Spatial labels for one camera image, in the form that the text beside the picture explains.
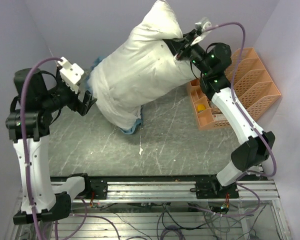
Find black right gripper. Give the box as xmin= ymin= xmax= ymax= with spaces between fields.
xmin=164 ymin=29 xmax=213 ymax=76

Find white red box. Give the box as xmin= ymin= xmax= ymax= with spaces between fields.
xmin=212 ymin=114 xmax=227 ymax=121

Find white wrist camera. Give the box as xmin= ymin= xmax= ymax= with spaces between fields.
xmin=191 ymin=17 xmax=212 ymax=46
xmin=57 ymin=57 xmax=85 ymax=94

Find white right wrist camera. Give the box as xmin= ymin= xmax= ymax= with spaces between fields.
xmin=191 ymin=17 xmax=212 ymax=46

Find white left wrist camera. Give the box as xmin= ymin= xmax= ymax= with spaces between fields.
xmin=57 ymin=57 xmax=85 ymax=94

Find aluminium rail frame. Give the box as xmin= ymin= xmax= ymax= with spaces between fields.
xmin=85 ymin=180 xmax=280 ymax=203

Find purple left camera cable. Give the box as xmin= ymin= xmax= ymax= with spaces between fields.
xmin=18 ymin=57 xmax=66 ymax=240

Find blue houndstooth bear pillowcase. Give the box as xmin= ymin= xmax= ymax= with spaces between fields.
xmin=85 ymin=56 xmax=143 ymax=135

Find orange plastic file organizer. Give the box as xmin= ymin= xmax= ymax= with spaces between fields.
xmin=187 ymin=47 xmax=281 ymax=130

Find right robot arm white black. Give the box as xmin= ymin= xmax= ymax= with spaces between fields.
xmin=164 ymin=29 xmax=275 ymax=198

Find white pillow insert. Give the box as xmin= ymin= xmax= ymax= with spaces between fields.
xmin=88 ymin=0 xmax=197 ymax=132

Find yellow object in organizer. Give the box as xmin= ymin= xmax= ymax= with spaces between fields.
xmin=196 ymin=104 xmax=206 ymax=113

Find loose cables under frame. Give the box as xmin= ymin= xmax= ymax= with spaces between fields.
xmin=72 ymin=201 xmax=261 ymax=240

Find purple camera cable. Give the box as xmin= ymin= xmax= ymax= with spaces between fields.
xmin=18 ymin=57 xmax=66 ymax=240
xmin=204 ymin=21 xmax=278 ymax=179

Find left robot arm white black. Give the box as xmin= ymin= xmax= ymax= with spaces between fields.
xmin=5 ymin=66 xmax=96 ymax=225

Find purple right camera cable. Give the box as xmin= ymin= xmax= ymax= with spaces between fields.
xmin=204 ymin=21 xmax=278 ymax=179

